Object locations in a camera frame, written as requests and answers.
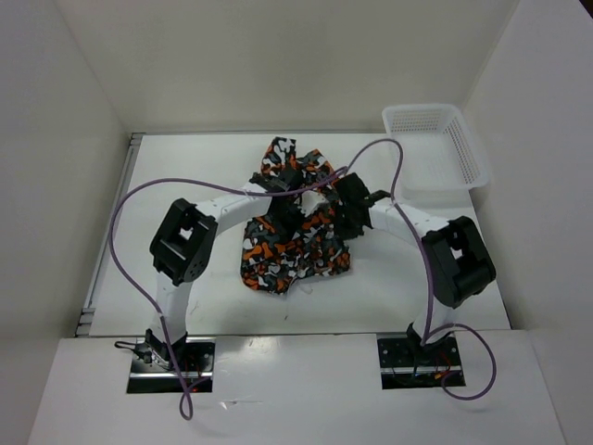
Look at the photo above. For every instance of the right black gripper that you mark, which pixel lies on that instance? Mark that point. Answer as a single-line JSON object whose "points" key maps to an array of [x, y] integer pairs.
{"points": [[342, 232]]}

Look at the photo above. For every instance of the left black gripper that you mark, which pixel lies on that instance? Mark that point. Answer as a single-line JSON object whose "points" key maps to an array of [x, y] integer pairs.
{"points": [[285, 232]]}

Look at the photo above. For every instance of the orange camouflage shorts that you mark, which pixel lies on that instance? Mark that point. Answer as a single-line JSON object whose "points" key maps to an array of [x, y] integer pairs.
{"points": [[271, 265]]}

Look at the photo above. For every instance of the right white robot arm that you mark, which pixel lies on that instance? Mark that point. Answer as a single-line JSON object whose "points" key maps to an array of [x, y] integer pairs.
{"points": [[456, 261]]}

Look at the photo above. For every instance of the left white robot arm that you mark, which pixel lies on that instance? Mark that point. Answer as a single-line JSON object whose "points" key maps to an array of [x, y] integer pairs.
{"points": [[182, 246]]}

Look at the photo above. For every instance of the white plastic basket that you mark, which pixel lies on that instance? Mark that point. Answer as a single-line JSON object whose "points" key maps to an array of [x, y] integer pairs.
{"points": [[440, 152]]}

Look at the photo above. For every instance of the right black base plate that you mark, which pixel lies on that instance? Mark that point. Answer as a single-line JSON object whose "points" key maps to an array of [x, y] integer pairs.
{"points": [[403, 368]]}

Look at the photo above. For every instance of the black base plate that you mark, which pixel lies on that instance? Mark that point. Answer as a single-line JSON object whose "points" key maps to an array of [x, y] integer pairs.
{"points": [[148, 376], [403, 368]]}

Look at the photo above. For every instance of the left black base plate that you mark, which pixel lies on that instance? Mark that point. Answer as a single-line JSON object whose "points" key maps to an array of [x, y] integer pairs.
{"points": [[148, 376]]}

